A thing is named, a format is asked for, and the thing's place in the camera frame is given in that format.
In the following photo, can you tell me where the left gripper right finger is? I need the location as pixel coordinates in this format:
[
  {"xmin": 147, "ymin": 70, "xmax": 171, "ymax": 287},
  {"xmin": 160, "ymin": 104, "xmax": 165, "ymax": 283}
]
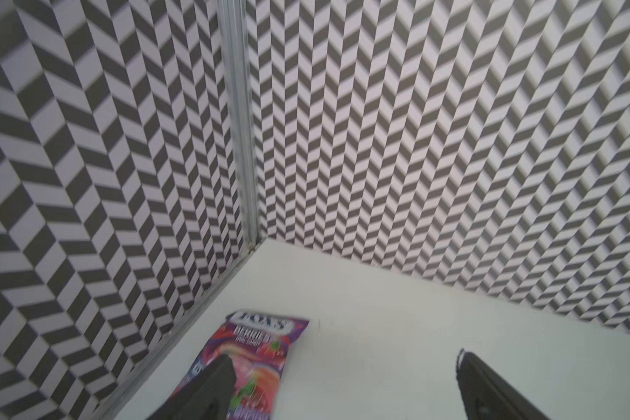
[{"xmin": 456, "ymin": 349, "xmax": 549, "ymax": 420}]

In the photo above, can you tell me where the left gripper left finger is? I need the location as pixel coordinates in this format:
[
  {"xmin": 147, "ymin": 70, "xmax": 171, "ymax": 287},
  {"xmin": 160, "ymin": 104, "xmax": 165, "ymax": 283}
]
[{"xmin": 148, "ymin": 355, "xmax": 236, "ymax": 420}]

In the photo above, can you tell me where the purple candy bag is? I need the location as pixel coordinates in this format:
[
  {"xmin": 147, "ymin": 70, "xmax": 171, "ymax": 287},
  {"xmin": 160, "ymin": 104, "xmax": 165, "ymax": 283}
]
[{"xmin": 175, "ymin": 309, "xmax": 309, "ymax": 419}]

